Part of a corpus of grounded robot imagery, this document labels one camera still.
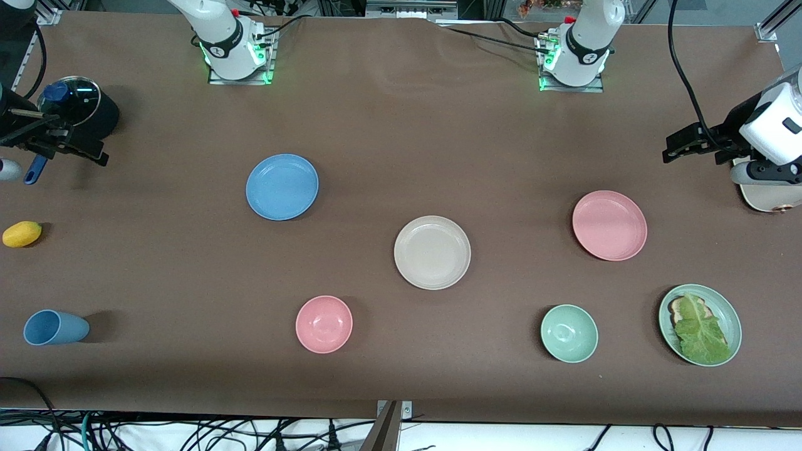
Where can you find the green bowl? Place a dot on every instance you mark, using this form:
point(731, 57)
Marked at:
point(569, 333)

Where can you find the green plate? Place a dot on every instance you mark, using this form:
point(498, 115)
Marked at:
point(728, 313)

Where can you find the toasted bread slice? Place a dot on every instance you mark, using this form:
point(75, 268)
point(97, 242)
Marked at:
point(675, 308)

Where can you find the aluminium frame profile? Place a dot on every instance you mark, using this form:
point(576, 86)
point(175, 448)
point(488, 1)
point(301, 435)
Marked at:
point(49, 15)
point(767, 31)

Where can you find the pink bowl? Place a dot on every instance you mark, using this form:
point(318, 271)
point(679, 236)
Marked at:
point(324, 324)

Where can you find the green lettuce leaf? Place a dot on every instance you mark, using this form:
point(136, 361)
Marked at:
point(702, 338)

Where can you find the pink plate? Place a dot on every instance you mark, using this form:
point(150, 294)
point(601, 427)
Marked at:
point(609, 225)

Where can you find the orange leafy object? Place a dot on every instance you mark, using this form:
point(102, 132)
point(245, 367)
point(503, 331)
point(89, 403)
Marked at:
point(542, 6)

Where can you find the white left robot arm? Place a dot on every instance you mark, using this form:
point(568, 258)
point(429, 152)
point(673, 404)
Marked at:
point(586, 50)

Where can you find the blue plate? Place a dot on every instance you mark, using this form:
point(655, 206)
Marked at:
point(282, 188)

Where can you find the yellow lemon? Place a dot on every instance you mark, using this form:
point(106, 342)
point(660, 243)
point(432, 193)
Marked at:
point(22, 234)

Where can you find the beige plate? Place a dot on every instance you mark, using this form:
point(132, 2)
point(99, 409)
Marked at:
point(432, 252)

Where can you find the metal table bracket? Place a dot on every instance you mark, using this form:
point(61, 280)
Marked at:
point(385, 435)

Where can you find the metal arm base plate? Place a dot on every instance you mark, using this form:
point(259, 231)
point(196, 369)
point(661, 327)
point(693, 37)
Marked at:
point(241, 81)
point(570, 89)

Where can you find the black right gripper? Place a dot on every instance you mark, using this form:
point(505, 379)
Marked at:
point(14, 130)

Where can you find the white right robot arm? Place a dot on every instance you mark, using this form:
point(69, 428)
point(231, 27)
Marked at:
point(225, 44)

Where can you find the glass lid with blue knob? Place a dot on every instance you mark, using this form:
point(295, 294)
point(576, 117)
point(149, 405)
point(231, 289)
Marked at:
point(78, 100)

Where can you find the grey metal frame structure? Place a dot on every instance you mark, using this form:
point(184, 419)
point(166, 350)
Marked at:
point(407, 9)

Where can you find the blue cup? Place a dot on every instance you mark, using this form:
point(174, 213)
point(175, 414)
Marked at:
point(56, 327)

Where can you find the perforated metal rail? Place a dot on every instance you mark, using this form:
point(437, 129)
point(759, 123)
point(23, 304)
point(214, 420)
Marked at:
point(30, 47)

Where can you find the beige rounded board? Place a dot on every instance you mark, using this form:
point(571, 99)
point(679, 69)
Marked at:
point(767, 197)

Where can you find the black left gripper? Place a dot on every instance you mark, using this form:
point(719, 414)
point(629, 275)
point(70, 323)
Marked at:
point(730, 129)

